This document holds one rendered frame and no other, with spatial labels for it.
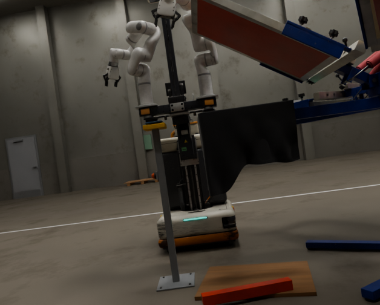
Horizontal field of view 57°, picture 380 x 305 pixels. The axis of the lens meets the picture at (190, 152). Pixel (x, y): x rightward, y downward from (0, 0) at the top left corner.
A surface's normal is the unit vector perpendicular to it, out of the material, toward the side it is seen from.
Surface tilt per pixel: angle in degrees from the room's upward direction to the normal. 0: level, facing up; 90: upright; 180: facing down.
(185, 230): 90
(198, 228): 90
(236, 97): 90
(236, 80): 90
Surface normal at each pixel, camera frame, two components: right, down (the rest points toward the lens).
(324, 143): -0.07, 0.00
